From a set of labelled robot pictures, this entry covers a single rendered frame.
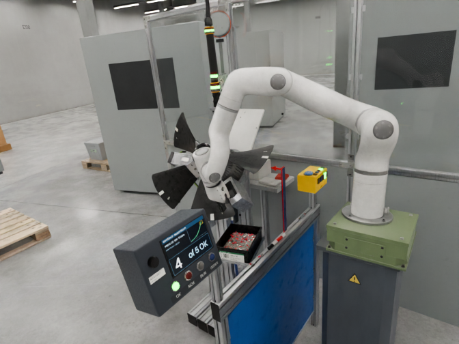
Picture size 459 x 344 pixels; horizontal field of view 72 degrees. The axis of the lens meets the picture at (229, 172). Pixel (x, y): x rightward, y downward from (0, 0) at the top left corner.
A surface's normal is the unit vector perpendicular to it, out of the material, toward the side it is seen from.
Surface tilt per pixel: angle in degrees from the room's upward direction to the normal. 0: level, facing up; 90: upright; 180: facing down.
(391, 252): 90
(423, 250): 90
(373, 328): 90
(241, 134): 50
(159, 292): 75
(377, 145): 123
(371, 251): 90
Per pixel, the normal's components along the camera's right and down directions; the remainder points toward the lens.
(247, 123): -0.52, -0.36
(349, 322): -0.58, 0.33
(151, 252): 0.74, -0.11
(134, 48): -0.34, 0.35
